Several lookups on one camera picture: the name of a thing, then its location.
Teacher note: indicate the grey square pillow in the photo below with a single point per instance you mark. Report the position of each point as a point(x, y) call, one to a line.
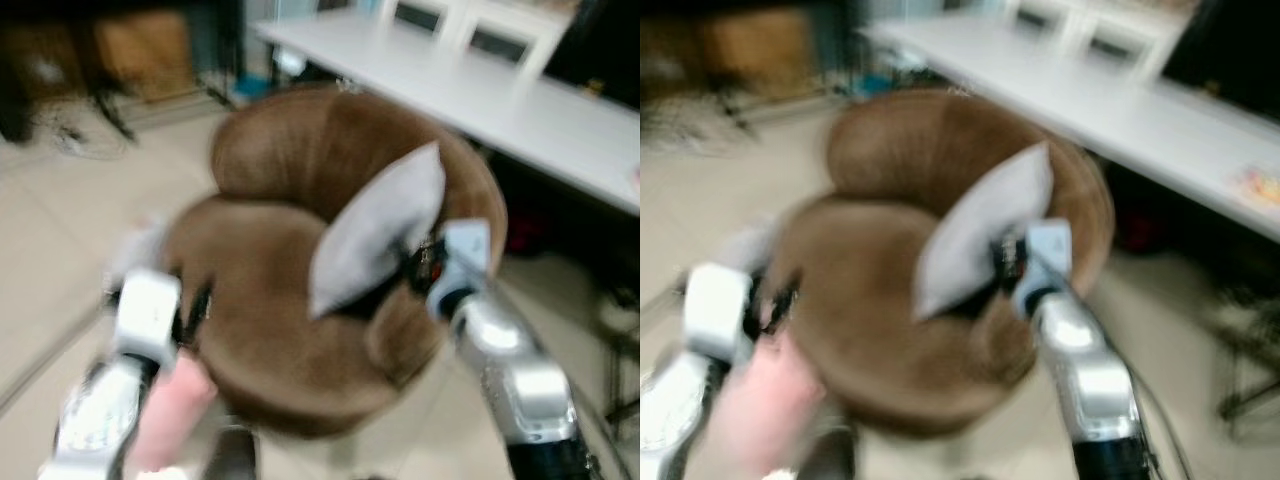
point(985, 235)
point(375, 235)

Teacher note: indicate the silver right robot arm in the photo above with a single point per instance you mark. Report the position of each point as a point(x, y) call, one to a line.
point(1095, 380)
point(520, 380)

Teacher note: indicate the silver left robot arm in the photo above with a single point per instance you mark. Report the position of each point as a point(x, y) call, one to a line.
point(100, 420)
point(670, 420)

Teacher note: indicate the brown round plush sofa chair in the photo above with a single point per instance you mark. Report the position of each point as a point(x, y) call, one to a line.
point(265, 300)
point(880, 310)

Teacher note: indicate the long white table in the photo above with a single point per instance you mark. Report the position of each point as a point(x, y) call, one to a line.
point(1120, 110)
point(480, 95)

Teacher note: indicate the white wooden chair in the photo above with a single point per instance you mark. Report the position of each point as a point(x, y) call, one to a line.
point(1125, 42)
point(420, 18)
point(510, 40)
point(1045, 18)

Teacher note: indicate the brown cardboard box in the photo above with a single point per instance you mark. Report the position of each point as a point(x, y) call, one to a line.
point(145, 55)
point(755, 50)

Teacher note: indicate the colourful small packet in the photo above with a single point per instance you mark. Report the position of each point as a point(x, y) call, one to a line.
point(1262, 185)

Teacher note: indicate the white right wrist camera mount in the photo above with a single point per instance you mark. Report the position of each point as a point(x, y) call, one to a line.
point(465, 250)
point(1048, 255)

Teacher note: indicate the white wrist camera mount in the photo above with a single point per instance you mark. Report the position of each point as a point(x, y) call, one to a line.
point(465, 250)
point(1048, 255)
point(715, 310)
point(148, 315)

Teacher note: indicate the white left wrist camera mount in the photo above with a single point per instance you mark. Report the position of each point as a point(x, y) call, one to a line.
point(715, 310)
point(148, 315)

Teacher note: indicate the black metal chair frame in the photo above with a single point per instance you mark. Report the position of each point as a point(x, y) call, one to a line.
point(622, 350)
point(1250, 350)

